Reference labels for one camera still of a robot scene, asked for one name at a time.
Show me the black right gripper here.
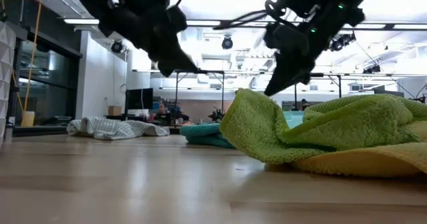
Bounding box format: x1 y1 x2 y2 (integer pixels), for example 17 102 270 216
263 3 348 96

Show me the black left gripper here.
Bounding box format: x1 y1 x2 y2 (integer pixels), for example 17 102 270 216
99 5 200 78

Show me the green microfiber towel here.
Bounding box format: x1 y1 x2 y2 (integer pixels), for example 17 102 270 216
219 87 427 165

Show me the teal microfiber towel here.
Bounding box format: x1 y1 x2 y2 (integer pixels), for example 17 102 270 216
179 123 236 149

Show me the white microfiber towel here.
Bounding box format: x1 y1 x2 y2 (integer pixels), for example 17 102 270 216
66 116 170 141

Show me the yellow microfiber towel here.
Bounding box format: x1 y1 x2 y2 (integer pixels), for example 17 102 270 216
266 119 427 179

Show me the long ceiling light fixture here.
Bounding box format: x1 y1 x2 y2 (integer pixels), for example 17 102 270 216
185 19 427 31

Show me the black computer monitor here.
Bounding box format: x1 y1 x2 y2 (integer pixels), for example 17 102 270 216
125 87 154 111

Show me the black ceiling spotlight cluster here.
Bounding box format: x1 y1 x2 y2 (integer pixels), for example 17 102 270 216
328 33 357 53

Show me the dark grey computer monitor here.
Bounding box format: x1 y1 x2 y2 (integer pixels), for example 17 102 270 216
372 85 405 98

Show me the short ceiling light strip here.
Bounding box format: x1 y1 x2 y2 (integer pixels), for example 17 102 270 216
62 17 101 26

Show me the yellow cup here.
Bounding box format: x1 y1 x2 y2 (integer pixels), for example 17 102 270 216
21 111 36 127

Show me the white faceted plant pot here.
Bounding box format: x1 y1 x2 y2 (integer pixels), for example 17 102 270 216
0 20 17 148

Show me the yellow extension cable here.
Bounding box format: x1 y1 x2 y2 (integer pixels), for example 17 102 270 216
20 0 45 115

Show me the black metal table frame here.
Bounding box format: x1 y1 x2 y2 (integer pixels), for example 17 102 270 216
12 125 183 135

